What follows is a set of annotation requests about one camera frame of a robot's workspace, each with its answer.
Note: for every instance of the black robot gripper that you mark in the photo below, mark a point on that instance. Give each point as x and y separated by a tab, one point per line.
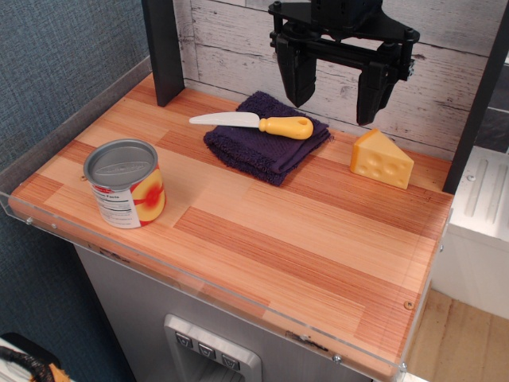
357	34

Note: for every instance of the yellow toy cheese wedge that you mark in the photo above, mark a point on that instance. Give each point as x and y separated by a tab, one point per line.
377	157

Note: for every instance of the dark purple folded cloth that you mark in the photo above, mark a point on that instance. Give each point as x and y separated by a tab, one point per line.
269	158

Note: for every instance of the clear acrylic table guard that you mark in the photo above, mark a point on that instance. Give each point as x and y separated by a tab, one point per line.
331	258

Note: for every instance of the toy tin can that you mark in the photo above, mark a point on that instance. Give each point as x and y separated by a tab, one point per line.
127	182

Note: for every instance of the white toy cabinet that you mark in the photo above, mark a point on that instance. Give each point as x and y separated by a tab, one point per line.
472	263

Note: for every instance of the silver toy fridge front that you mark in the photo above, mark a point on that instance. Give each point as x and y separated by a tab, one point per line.
136	306

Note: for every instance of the silver dispenser button panel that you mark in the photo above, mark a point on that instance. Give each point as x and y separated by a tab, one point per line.
200	355

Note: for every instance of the black orange object corner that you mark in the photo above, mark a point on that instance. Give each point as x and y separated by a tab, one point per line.
24	360

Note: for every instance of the toy knife yellow handle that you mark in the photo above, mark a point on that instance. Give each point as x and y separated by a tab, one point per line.
294	127

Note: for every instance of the dark right vertical post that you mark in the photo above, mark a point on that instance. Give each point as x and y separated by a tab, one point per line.
480	103

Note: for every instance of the dark vertical post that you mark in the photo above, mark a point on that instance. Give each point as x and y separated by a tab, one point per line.
164	47
480	103

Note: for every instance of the dark left vertical post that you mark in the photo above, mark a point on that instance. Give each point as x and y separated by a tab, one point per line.
164	47

